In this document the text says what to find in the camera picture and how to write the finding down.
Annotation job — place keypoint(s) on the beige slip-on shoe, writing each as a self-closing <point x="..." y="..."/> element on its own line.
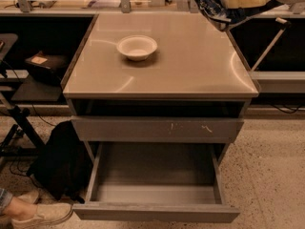
<point x="45" y="215"/>

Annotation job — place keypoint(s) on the black stand legs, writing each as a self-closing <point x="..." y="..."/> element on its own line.
<point x="21" y="127"/>

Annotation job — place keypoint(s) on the open grey middle drawer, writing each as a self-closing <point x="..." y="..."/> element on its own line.
<point x="156" y="182"/>

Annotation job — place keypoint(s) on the white leaning stick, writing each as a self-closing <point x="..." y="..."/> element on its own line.
<point x="284" y="25"/>

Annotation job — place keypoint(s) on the white paper bowl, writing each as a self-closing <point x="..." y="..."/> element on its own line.
<point x="137" y="47"/>

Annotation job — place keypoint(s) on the black box with label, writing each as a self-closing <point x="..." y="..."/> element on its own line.
<point x="47" y="69"/>

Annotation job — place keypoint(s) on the closed grey top drawer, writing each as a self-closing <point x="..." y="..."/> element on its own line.
<point x="157" y="129"/>

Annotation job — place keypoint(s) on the blue chip bag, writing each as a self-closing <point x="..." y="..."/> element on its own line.
<point x="223" y="19"/>

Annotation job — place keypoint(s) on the person's leg in jeans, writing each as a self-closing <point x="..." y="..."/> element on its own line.
<point x="18" y="208"/>

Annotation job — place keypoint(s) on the grey drawer cabinet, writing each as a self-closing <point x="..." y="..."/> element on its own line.
<point x="195" y="71"/>

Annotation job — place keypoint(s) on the black backpack on floor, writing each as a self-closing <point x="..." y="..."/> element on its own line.
<point x="63" y="167"/>

